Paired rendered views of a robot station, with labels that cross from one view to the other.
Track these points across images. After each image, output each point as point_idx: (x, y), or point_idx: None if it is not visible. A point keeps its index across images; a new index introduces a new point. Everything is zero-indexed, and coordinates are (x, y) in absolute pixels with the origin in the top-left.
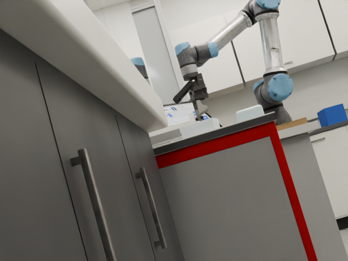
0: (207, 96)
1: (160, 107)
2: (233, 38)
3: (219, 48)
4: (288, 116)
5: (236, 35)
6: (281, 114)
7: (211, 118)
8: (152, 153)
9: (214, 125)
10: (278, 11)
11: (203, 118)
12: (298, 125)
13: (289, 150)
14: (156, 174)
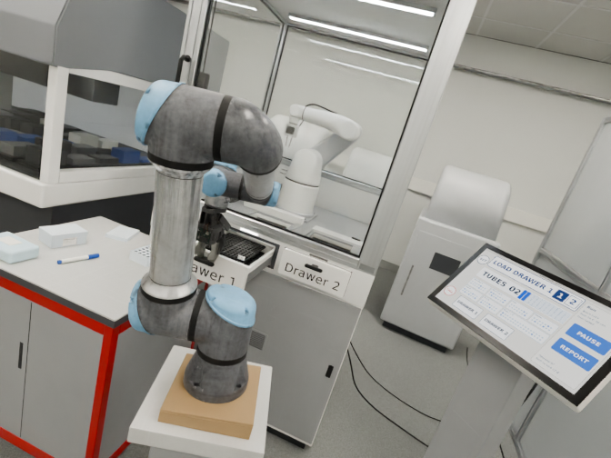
0: (196, 240)
1: (14, 187)
2: (250, 183)
3: (249, 191)
4: (187, 377)
5: (248, 179)
6: (190, 362)
7: (39, 226)
8: (42, 217)
9: (39, 233)
10: (154, 156)
11: (200, 262)
12: (149, 392)
13: None
14: (31, 228)
